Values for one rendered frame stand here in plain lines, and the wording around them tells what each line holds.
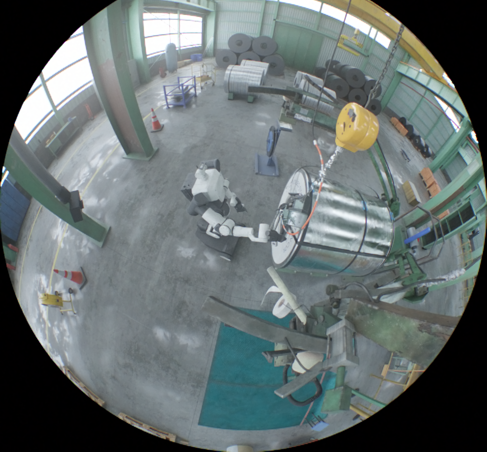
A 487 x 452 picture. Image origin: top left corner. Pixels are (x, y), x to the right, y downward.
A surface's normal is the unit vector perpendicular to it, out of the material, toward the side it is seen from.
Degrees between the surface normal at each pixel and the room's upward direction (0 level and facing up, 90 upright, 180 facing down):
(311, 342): 4
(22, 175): 90
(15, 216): 90
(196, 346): 0
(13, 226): 90
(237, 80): 71
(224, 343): 0
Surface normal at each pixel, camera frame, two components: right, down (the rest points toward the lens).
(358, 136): -0.21, 0.82
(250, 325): 0.04, -0.50
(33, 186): 0.97, 0.23
